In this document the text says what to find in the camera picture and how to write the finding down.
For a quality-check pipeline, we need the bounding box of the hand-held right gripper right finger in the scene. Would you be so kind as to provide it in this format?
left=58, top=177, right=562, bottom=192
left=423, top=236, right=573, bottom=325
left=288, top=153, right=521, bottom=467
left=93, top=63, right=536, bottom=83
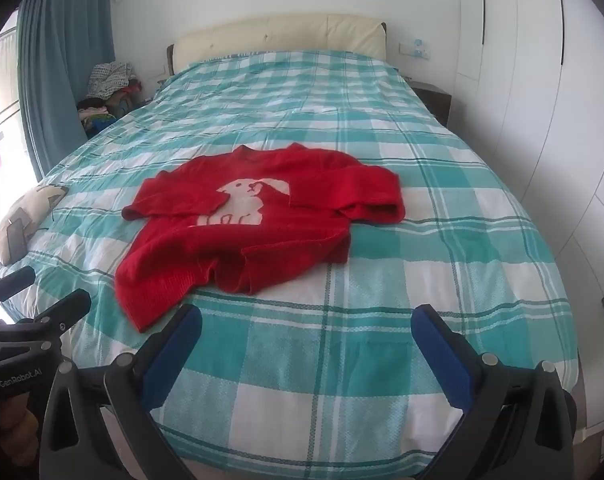
left=410, top=304, right=578, bottom=480

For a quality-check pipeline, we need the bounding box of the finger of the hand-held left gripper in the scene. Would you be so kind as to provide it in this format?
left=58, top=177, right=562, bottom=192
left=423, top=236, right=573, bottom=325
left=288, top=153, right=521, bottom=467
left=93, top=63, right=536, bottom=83
left=29, top=289, right=92, bottom=337
left=0, top=266, right=37, bottom=307

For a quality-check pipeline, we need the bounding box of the patterned cream pillow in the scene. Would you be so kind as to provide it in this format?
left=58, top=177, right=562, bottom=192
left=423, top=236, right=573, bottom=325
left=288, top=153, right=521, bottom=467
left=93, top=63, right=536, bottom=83
left=0, top=184, right=70, bottom=266

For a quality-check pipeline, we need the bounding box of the pile of clothes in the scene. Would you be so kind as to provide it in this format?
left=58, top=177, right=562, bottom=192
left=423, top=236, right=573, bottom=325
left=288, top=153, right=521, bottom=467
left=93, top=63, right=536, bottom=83
left=76, top=61, right=144, bottom=139

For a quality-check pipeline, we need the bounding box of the bed with teal plaid bedspread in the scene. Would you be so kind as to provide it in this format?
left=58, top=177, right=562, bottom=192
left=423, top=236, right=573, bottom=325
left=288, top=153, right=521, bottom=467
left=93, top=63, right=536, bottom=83
left=0, top=49, right=583, bottom=480

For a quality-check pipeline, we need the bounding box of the blue curtain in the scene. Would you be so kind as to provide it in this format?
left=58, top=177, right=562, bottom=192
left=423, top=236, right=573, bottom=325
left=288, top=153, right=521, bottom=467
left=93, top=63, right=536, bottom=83
left=15, top=0, right=118, bottom=182

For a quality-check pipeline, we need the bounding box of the dark wooden nightstand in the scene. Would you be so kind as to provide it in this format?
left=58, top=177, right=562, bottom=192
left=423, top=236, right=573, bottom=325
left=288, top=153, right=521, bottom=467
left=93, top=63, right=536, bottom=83
left=408, top=82, right=453, bottom=129

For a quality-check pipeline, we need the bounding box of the red sweater with white dog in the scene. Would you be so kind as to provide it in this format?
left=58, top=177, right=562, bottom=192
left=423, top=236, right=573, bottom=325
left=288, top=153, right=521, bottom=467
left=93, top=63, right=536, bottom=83
left=114, top=142, right=407, bottom=333

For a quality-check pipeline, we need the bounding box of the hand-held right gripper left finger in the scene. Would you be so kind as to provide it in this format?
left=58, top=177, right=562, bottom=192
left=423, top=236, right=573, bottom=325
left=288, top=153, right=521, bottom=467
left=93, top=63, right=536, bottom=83
left=38, top=304, right=204, bottom=480

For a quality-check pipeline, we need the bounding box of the white wall outlet panel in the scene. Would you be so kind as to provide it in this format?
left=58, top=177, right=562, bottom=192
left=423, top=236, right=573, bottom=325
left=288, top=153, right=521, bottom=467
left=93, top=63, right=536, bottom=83
left=399, top=38, right=432, bottom=59

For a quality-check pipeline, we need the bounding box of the white wardrobe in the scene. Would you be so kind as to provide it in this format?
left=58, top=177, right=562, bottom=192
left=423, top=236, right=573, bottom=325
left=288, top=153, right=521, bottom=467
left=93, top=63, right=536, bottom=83
left=453, top=0, right=604, bottom=438

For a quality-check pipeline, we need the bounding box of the dark phone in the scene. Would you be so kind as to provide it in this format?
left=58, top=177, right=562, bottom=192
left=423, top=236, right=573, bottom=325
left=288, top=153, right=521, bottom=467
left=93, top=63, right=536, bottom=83
left=5, top=220, right=29, bottom=262

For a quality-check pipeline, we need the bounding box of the cream padded headboard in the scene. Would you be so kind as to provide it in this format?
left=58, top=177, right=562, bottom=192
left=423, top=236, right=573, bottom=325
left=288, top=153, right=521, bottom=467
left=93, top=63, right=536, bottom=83
left=166, top=13, right=388, bottom=74

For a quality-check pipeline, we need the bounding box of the person's left hand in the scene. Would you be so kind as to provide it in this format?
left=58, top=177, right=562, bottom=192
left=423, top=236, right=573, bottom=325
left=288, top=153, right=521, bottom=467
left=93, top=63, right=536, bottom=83
left=0, top=394, right=41, bottom=467

